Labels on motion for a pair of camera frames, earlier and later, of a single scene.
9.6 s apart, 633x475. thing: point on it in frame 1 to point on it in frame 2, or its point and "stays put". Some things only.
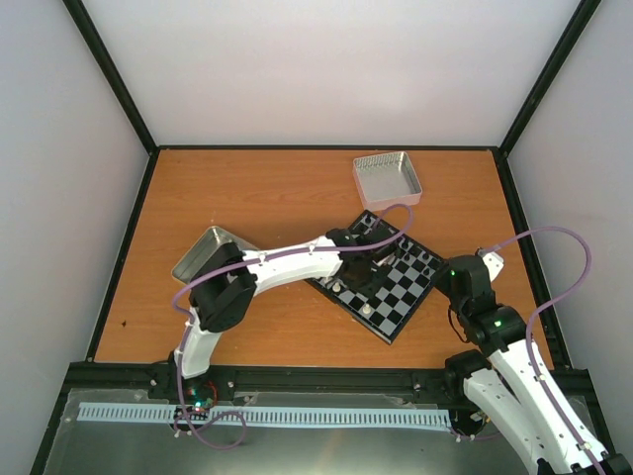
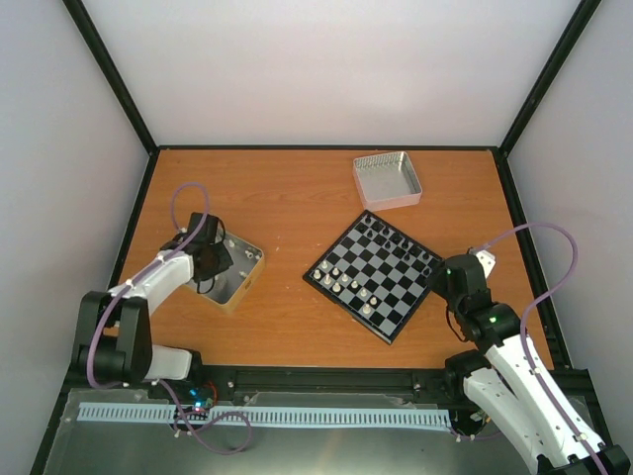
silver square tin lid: x=387 y=181 stays put
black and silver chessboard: x=385 y=314 stays put
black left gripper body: x=362 y=284 to x=218 y=263
